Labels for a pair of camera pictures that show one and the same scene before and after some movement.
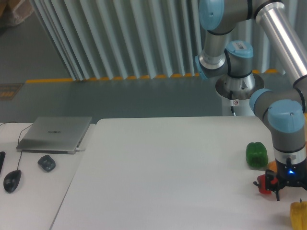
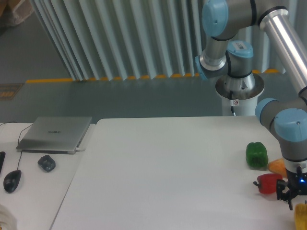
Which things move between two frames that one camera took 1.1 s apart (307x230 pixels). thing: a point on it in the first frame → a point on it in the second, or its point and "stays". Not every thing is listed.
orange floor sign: x=8 y=91 stays
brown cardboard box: x=13 y=12 stays
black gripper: x=288 y=175 → x=297 y=183
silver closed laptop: x=63 y=135 stays
